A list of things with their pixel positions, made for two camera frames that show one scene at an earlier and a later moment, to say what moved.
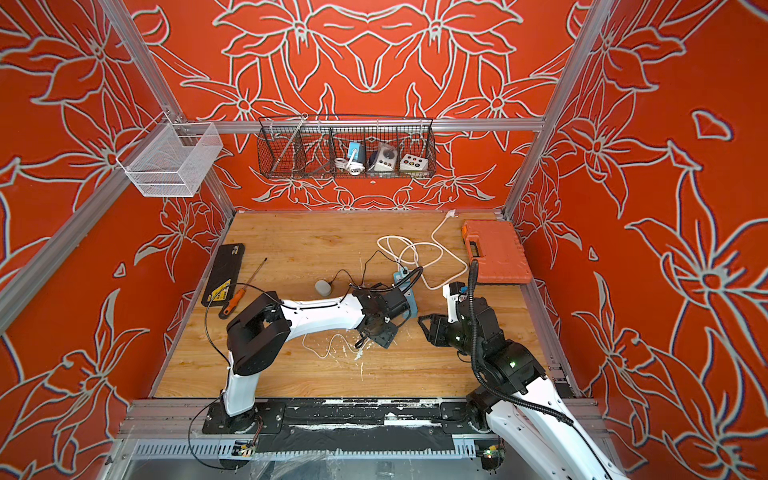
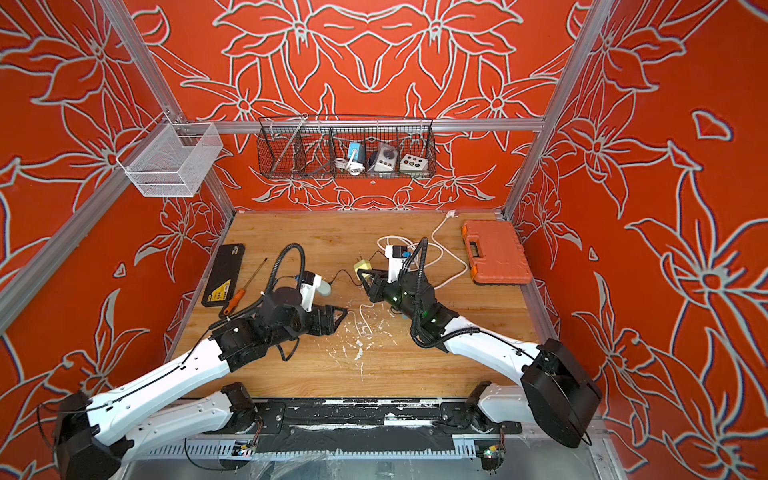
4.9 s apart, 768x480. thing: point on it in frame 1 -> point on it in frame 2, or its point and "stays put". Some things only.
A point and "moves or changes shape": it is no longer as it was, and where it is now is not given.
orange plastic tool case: [497, 252] stays put
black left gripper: [387, 340] -> [320, 312]
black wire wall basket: [346, 147] stays put
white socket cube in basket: [413, 163] stays put
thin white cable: [329, 345] moves or changes shape
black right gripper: [434, 333] -> [378, 291]
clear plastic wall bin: [174, 160] stays put
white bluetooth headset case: [323, 287] stays put
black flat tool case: [223, 274] stays put
